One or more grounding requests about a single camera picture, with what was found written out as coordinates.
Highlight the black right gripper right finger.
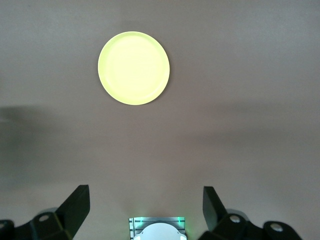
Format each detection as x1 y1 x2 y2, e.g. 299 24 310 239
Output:
199 185 305 240

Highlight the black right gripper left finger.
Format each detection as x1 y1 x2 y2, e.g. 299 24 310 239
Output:
14 184 91 240

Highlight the yellow round plate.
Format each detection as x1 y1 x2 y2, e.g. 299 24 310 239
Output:
97 31 171 106

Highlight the brown table cover mat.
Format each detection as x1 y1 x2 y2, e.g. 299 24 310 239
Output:
0 0 320 240

